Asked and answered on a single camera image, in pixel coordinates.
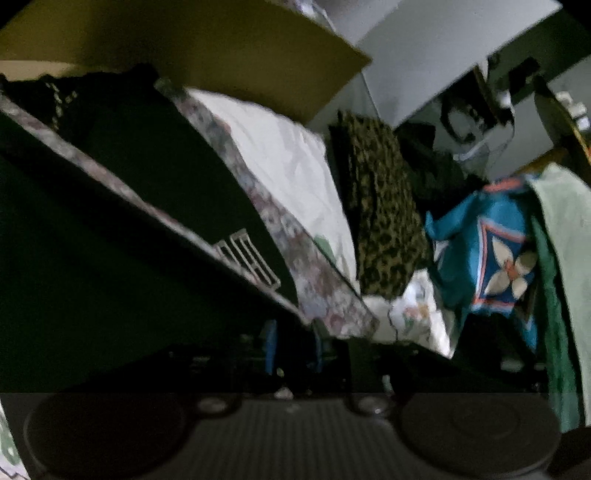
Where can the white floral cloth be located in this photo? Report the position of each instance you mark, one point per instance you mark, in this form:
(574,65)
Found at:
(7,443)

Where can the teal patterned cloth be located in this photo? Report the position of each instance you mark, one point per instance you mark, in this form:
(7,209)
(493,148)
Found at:
(461,258)

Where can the black garment bear print lining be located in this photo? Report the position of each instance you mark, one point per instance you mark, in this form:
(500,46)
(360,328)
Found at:
(115,230)

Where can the light green cloth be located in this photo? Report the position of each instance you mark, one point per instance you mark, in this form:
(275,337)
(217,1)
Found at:
(563,240)

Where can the white cartoon print bedsheet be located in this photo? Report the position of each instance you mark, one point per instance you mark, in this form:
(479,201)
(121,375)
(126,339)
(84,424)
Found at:
(286,152)

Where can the leopard print garment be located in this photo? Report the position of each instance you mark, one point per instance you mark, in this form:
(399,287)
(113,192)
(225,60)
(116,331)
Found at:
(383,221)

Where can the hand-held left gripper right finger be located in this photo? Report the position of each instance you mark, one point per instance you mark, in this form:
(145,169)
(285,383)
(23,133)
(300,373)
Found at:
(318,353)

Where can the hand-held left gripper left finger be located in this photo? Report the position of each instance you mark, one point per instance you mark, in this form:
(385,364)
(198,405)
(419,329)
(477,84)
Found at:
(270,346)

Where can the brown cardboard sheet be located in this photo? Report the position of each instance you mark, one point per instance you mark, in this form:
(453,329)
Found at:
(207,46)

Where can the black clothes pile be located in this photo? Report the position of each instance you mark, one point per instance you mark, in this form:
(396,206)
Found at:
(429,175)

